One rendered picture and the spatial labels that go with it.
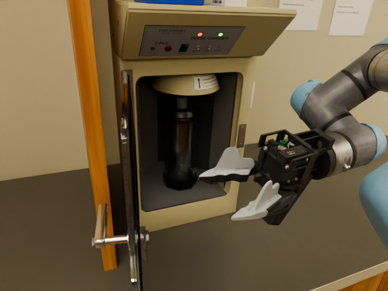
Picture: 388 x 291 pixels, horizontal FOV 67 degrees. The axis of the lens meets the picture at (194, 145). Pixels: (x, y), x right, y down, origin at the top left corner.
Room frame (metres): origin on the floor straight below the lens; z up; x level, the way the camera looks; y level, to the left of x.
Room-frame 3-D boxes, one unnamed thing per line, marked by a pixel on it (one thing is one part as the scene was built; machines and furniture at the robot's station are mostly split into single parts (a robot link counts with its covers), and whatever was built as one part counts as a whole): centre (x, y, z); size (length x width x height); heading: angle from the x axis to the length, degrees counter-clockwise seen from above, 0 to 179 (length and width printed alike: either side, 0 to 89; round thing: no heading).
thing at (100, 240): (0.35, 0.12, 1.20); 0.10 x 0.05 x 0.03; 13
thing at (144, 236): (0.33, 0.07, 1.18); 0.02 x 0.02 x 0.06; 13
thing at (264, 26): (0.60, -0.01, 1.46); 0.32 x 0.12 x 0.10; 113
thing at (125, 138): (0.43, 0.11, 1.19); 0.30 x 0.01 x 0.40; 13
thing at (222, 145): (0.77, 0.06, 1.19); 0.26 x 0.24 x 0.35; 113
